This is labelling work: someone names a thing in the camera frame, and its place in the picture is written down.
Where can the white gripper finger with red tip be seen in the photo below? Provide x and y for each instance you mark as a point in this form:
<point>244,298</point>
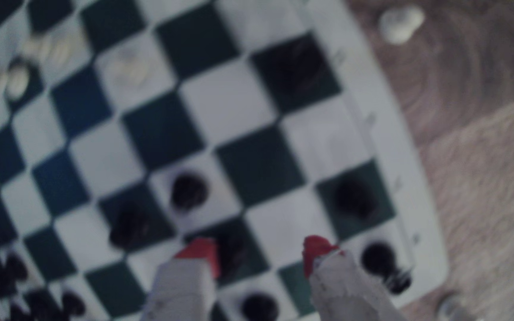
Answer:
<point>181,289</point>
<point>341,289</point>

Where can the black chess pawn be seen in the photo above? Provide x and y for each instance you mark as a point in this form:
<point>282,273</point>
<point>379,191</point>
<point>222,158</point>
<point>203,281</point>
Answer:
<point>355,196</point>
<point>189,191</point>

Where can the green and white chess board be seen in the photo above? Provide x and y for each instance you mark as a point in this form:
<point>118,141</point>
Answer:
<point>228,100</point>

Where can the white chess pawn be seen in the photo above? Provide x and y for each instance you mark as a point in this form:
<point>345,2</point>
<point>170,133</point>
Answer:
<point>127,69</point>
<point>399,22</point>

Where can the white chess piece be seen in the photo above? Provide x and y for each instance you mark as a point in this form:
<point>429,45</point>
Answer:
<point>49,49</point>
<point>18,80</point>

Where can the grey round metal object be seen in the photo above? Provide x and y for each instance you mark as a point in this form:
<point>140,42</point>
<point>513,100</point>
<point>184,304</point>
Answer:
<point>449,307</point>

